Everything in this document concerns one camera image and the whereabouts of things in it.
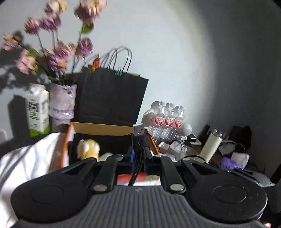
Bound orange cardboard box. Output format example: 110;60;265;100
60;122;160;168

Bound shrink-wrapped water bottle pack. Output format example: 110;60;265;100
142;101;185;142

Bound yellow white plush toy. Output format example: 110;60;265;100
77;139;100;160

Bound white round lamp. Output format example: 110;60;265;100
181;123;192;141

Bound white thermos bottle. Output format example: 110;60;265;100
200;129;223;162

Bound black paper shopping bag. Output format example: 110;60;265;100
70;46;149;127

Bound purple crumpled gloves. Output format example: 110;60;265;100
218;157;241;170

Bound teal binder clip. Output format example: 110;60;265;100
115;67;123;76

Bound purple glass vase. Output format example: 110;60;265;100
49;83;77;120

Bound white green milk carton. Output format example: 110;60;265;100
26;84;50;137

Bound white fluffy towel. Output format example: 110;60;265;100
1;133;66;227

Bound dried pink purple flowers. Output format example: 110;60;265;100
1;1;107;86

